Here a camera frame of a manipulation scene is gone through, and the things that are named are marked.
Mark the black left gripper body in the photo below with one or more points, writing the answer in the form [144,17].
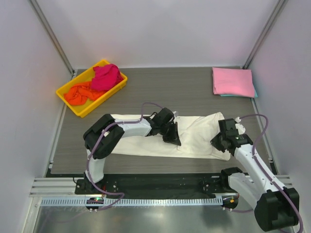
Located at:
[168,132]

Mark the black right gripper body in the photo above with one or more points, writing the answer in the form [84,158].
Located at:
[217,141]

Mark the white t shirt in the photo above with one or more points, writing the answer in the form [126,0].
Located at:
[195,134]

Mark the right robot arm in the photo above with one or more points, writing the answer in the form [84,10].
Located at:
[275,206]

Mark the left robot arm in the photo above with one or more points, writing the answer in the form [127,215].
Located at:
[105,134]

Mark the folded teal t shirt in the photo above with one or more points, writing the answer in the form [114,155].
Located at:
[256,93]

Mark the folded pink t shirt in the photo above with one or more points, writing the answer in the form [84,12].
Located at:
[233,82]

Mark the magenta t shirt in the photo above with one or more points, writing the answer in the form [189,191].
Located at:
[106,77]

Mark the orange t shirt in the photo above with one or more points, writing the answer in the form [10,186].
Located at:
[81,92]

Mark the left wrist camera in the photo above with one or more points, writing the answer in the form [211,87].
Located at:
[164,116]

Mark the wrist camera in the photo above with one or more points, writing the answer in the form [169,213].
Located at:
[229,127]
[164,116]

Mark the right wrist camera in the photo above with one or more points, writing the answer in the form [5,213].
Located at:
[229,127]

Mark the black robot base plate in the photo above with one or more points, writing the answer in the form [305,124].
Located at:
[137,186]

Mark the slotted white cable duct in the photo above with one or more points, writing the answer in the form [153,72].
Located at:
[98,202]

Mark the right aluminium frame post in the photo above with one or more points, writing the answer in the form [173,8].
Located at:
[276,12]

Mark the aluminium frame post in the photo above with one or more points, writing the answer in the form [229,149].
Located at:
[48,29]
[276,12]

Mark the aluminium rail front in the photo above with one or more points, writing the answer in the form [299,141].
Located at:
[52,187]

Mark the left aluminium frame post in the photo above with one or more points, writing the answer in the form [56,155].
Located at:
[48,29]

